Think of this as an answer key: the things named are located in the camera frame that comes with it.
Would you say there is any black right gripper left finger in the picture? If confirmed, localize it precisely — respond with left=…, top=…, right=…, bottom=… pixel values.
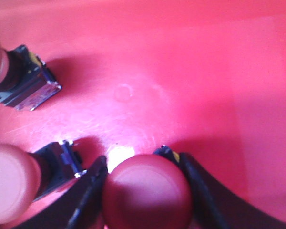
left=15, top=156, right=108, bottom=229

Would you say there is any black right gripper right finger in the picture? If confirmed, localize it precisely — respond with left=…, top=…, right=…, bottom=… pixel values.
left=178, top=152, right=286, bottom=229

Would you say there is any red mushroom push button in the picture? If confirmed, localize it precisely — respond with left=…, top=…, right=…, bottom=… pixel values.
left=102, top=146, right=193, bottom=229
left=0, top=140, right=86, bottom=225
left=0, top=44, right=62, bottom=111

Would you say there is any red plastic tray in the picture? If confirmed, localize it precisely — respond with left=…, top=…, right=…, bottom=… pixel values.
left=0, top=0, right=286, bottom=222

